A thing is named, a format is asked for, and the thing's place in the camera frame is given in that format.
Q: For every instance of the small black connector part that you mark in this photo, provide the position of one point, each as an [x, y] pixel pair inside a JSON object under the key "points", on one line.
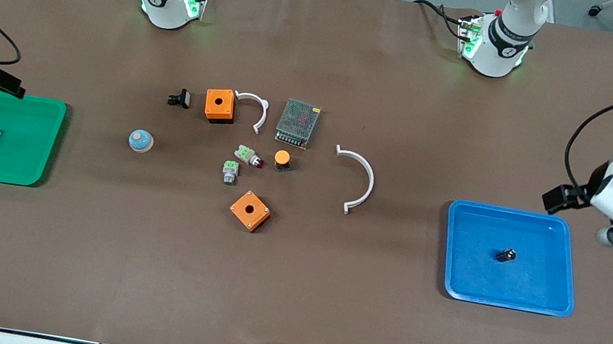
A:
{"points": [[506, 255]]}

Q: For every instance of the blue plastic tray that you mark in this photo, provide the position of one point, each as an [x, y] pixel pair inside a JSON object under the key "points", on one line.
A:
{"points": [[535, 282]]}

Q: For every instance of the blue and white dome buzzer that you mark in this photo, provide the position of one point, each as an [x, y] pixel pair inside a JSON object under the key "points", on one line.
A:
{"points": [[140, 141]]}

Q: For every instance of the large white curved clamp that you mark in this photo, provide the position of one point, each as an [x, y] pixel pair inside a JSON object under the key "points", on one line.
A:
{"points": [[370, 176]]}

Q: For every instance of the small white curved clamp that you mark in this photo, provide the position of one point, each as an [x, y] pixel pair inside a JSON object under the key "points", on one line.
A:
{"points": [[263, 116]]}

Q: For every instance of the metal mesh power supply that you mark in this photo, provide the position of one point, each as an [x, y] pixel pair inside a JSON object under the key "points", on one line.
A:
{"points": [[297, 123]]}

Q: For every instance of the yellow mushroom push button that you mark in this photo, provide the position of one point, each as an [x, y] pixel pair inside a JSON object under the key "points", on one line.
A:
{"points": [[282, 159]]}

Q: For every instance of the orange button enclosure box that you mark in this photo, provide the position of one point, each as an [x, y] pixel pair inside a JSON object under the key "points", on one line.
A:
{"points": [[250, 210], [220, 105]]}

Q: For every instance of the green push button switch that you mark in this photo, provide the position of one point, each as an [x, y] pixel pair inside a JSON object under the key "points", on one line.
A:
{"points": [[230, 171]]}

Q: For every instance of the red indicator lamp switch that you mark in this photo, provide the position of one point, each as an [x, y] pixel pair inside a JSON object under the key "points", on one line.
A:
{"points": [[246, 154]]}

